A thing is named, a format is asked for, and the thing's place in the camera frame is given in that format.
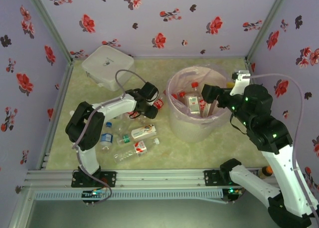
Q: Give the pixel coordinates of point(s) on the clear crushed plastic bottle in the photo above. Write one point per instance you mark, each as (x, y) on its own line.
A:
(124, 125)

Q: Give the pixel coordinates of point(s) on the clear bottle green label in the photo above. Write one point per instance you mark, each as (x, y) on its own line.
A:
(124, 139)

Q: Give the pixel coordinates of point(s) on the controller board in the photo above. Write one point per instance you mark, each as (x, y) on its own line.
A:
(93, 193)
(231, 191)

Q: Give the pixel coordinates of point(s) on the yellow capped bottle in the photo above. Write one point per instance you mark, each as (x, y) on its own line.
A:
(230, 84)

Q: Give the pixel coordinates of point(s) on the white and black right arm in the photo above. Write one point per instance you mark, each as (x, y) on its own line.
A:
(251, 183)

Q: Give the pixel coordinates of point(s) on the left controller board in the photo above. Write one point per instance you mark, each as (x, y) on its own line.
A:
(93, 193)

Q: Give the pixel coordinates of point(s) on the white lidded plastic container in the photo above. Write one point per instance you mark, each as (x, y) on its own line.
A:
(107, 66)

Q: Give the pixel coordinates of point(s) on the white bottle colourful label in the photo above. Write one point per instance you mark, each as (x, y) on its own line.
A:
(143, 132)

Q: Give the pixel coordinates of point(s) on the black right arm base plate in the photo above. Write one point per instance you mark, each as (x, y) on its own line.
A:
(211, 178)

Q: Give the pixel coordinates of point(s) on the clear bottle red label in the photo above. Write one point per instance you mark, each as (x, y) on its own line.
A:
(205, 108)

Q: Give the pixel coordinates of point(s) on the aluminium front frame rail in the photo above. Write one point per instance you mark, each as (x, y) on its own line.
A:
(154, 178)

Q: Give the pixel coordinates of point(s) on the ribbed bottle red white label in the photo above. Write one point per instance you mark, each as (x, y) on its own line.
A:
(139, 148)

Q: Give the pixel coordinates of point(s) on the brown bottle orange cap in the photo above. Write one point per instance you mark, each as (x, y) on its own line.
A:
(266, 171)

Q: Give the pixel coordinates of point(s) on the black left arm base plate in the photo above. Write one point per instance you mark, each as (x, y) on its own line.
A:
(109, 179)

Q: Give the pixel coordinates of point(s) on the white translucent waste bin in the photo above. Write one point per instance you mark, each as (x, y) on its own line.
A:
(189, 133)

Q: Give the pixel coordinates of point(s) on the clear bottle blue label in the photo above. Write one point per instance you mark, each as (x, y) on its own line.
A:
(106, 138)

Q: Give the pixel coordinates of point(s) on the clear bottle red cap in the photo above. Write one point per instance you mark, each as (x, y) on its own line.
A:
(174, 97)
(195, 85)
(182, 94)

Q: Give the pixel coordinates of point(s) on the clear bottle white label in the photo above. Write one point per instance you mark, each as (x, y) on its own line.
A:
(193, 102)

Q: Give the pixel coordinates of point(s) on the aluminium corner frame post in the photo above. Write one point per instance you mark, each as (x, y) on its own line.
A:
(47, 23)
(269, 23)

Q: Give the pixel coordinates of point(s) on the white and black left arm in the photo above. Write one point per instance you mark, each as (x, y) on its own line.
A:
(86, 158)

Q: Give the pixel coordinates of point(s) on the cola bottle red label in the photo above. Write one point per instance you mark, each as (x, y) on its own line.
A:
(158, 103)

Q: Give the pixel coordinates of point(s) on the right controller board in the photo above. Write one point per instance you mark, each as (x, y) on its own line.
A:
(231, 191)

